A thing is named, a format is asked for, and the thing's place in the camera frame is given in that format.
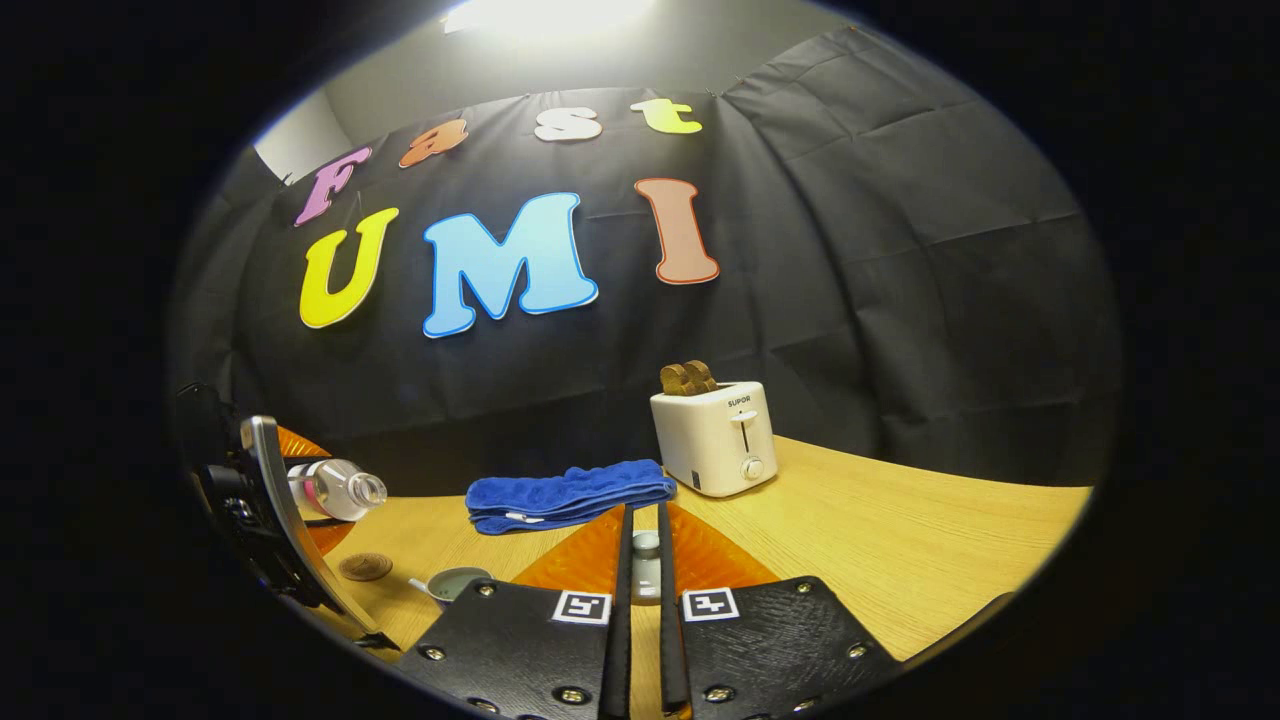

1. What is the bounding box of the folded blue towel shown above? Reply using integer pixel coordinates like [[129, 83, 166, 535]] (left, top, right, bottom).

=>
[[465, 459, 678, 536]]

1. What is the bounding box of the ceiling light panel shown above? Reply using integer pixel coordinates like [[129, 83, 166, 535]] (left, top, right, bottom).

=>
[[440, 0, 661, 41]]

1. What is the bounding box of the white toaster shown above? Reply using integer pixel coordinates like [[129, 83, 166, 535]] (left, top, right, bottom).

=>
[[650, 380, 779, 499]]

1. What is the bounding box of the black backdrop cloth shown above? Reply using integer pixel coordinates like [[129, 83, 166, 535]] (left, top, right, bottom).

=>
[[170, 25, 1121, 501]]

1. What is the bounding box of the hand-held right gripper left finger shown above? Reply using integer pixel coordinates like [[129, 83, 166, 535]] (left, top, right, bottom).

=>
[[400, 503, 636, 720]]

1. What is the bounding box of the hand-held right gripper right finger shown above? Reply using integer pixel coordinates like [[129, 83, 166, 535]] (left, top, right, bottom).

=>
[[655, 500, 906, 720]]

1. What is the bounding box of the clear plastic water bottle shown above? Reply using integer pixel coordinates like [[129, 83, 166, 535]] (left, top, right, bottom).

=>
[[287, 458, 389, 523]]

